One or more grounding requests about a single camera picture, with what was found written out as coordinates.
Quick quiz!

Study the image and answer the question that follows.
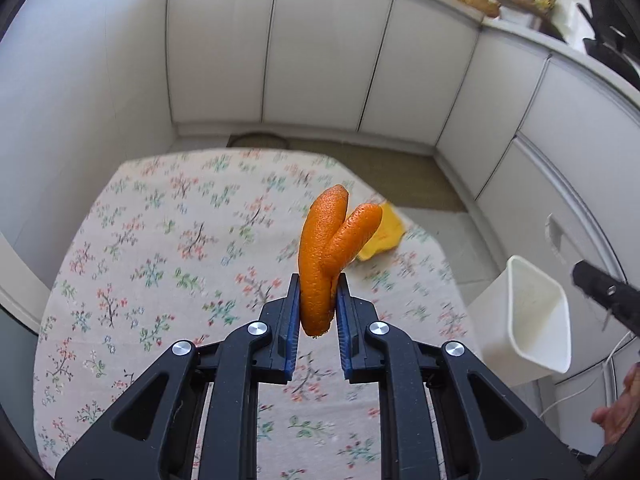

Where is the floral tablecloth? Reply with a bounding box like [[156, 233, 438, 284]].
[[32, 149, 476, 480]]

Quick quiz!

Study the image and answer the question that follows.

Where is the dark round floor bowl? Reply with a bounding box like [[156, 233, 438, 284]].
[[227, 131, 291, 150]]

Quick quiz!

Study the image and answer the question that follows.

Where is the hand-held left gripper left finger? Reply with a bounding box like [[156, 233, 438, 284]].
[[54, 272, 303, 480]]

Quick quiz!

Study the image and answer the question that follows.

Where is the black cookware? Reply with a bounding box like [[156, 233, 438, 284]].
[[576, 0, 640, 86]]

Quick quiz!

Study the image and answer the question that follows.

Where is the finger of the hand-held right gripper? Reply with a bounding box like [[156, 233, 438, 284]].
[[571, 259, 640, 343]]

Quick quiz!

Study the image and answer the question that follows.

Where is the white kitchen cabinet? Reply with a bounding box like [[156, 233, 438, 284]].
[[434, 22, 640, 413], [166, 0, 482, 147]]

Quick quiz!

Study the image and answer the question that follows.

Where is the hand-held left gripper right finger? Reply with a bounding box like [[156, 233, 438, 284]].
[[336, 275, 586, 480]]

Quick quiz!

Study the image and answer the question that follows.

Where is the white cabinet handle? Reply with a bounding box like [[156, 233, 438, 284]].
[[545, 212, 569, 261]]

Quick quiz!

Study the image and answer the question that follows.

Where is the white cable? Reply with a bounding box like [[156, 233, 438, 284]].
[[539, 332, 633, 418]]

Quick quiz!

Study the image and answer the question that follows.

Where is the orange peel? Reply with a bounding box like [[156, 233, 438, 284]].
[[298, 185, 384, 338]]

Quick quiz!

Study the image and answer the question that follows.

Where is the yellow peel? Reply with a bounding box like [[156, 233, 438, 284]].
[[354, 201, 407, 262]]

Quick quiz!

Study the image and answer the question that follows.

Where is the white plastic bin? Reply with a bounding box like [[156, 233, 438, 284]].
[[467, 255, 572, 387]]

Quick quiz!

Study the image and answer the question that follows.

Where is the person's right hand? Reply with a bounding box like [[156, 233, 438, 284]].
[[591, 362, 640, 446]]

